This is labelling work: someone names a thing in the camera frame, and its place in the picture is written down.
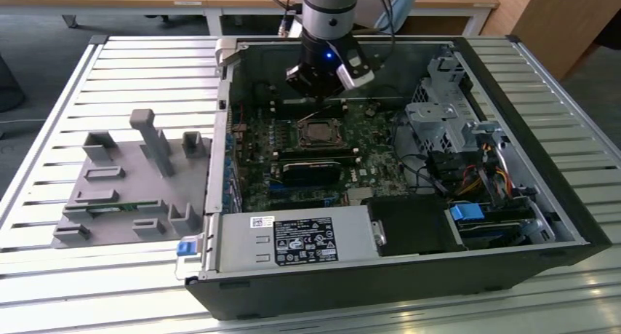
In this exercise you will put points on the grey parts rack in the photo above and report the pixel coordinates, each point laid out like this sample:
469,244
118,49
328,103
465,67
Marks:
130,188

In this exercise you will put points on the wooden cabinet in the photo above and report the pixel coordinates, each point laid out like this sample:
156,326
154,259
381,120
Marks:
557,21

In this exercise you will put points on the silver metal drive cage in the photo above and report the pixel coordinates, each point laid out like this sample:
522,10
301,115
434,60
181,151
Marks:
426,126

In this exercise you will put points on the black graphics card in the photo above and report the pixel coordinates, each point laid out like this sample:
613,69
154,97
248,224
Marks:
310,174

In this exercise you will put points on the CPU with silver top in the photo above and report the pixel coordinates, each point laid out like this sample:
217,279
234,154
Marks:
320,132

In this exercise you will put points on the green RAM stick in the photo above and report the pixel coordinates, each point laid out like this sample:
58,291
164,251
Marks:
130,206

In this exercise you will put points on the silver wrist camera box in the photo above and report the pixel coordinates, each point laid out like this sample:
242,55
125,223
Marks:
356,74

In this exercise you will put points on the blue case latch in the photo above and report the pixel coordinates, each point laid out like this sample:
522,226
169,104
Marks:
188,246

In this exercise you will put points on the silver chipset heat sink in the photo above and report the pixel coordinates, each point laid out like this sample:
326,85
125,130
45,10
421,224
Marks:
360,195

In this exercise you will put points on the silver power supply with label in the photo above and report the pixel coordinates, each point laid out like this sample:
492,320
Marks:
242,246

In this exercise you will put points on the black plastic shroud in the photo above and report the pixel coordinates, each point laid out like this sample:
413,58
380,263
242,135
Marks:
412,225

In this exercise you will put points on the black RAM slots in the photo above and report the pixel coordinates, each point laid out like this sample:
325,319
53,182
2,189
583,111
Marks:
290,110
314,154

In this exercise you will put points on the green motherboard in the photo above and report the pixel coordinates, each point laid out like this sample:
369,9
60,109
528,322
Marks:
378,166

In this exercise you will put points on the blue disk carrier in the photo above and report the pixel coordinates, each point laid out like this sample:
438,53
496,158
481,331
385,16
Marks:
465,214

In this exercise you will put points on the black PC case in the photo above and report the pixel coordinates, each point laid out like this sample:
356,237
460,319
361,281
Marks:
340,294

